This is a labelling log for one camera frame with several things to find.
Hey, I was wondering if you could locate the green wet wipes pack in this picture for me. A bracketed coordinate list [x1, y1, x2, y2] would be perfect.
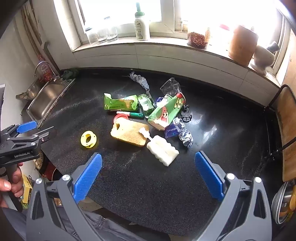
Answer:
[104, 93, 139, 112]

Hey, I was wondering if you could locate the black metal frame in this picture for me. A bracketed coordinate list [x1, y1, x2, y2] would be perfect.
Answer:
[264, 84, 296, 161]

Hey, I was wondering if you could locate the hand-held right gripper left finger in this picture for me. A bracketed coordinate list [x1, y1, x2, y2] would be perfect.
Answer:
[26, 152, 109, 241]

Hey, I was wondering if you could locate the clear plastic bag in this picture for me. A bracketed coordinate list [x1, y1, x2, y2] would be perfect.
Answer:
[160, 77, 181, 95]

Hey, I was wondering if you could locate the yellow cardboard box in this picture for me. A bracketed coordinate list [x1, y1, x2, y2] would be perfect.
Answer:
[20, 174, 33, 209]

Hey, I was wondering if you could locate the white sponge brush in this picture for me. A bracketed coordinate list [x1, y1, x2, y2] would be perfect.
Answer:
[139, 128, 180, 167]

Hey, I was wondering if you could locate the red label bottle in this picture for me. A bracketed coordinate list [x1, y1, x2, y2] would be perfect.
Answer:
[39, 64, 54, 81]

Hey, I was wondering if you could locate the yellow plastic spool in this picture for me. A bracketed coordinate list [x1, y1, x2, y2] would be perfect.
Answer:
[80, 130, 98, 148]

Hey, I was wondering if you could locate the person's left hand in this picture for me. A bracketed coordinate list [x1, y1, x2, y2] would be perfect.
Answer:
[0, 162, 25, 208]

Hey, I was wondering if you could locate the green toy car package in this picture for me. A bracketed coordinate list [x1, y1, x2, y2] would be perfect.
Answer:
[137, 93, 155, 116]

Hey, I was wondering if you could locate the green cartoon pouch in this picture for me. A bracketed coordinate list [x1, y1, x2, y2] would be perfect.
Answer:
[147, 92, 187, 130]

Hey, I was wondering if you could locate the grey pestle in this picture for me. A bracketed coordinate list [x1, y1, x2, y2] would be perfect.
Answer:
[266, 41, 280, 53]

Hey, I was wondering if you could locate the brown wall pipe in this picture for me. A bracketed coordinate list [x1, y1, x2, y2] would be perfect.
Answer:
[21, 5, 61, 70]

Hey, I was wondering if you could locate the yellow brown sponge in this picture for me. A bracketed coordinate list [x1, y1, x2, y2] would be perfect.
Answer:
[110, 120, 151, 148]

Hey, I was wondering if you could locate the clear jar red lid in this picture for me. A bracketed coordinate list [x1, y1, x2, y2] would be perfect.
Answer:
[217, 23, 232, 51]

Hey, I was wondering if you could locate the black toy car chassis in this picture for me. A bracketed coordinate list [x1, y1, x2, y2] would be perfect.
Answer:
[181, 104, 194, 123]

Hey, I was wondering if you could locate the metal bowl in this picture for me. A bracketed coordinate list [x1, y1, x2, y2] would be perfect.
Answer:
[16, 80, 44, 100]

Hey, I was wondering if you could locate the green cloth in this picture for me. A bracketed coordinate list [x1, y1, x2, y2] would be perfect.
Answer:
[61, 68, 79, 80]

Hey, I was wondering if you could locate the green pen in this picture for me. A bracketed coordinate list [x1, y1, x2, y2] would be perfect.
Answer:
[117, 112, 145, 119]

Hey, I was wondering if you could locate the crumpled silver foil wrapper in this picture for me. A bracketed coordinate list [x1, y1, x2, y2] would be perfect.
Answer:
[173, 117, 194, 148]

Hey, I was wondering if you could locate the white bottle green cap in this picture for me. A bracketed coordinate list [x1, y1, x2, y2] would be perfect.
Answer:
[134, 2, 151, 41]

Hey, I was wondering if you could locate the jar of dried chili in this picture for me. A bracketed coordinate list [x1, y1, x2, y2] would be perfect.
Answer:
[187, 23, 209, 49]

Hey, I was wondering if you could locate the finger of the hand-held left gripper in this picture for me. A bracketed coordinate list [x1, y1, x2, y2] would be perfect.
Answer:
[7, 126, 57, 149]
[0, 121, 38, 142]

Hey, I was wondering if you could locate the red pot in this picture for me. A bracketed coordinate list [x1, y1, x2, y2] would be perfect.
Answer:
[40, 160, 62, 184]

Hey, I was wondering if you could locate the round metal lid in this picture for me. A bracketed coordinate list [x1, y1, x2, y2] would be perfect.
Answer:
[34, 149, 48, 172]

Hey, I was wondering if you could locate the wooden board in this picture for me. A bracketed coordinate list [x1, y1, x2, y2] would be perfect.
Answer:
[275, 88, 296, 182]

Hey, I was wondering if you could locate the clear drinking glass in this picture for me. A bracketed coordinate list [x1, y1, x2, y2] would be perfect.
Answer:
[97, 23, 108, 43]
[106, 22, 119, 42]

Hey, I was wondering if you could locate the stack of grey bowls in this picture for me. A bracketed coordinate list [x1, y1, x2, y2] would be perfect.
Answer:
[270, 182, 296, 225]

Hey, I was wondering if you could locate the pink plastic lid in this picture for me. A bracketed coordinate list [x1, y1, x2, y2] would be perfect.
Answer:
[113, 111, 130, 125]

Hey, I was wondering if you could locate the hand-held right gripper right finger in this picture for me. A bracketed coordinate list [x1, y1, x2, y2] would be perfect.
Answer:
[194, 151, 273, 241]

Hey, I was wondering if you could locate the crumpled grey wrapper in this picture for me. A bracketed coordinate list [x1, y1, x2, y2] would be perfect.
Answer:
[129, 72, 151, 91]

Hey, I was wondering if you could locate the stainless steel sink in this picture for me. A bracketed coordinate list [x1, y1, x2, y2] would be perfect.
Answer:
[26, 78, 76, 126]

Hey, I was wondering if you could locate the chrome faucet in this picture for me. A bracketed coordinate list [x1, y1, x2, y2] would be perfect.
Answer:
[33, 61, 57, 81]

